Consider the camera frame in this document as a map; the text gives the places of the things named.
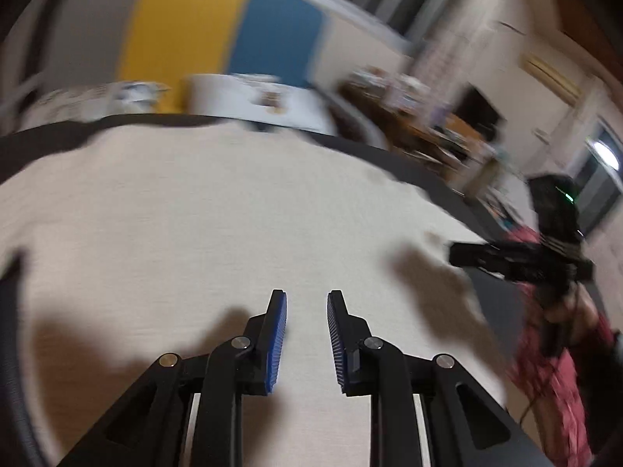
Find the triangle pattern pillow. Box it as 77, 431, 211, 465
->
29, 82, 171, 122

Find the red ruffled quilt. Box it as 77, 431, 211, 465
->
501, 226, 619, 467

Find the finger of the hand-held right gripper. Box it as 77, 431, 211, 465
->
448, 242, 539, 280

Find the beige patterned curtain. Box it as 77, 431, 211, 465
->
414, 10, 487, 108

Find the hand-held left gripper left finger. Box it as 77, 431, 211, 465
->
58, 289, 288, 467

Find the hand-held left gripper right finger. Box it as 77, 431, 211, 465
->
327, 289, 556, 467

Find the beige air conditioner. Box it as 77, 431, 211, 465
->
521, 53, 582, 105

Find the white deer print pillow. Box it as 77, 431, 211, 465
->
187, 73, 336, 134

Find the black monitor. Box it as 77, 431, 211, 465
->
450, 85, 502, 142

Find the brown wooden desk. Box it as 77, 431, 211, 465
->
341, 80, 468, 166

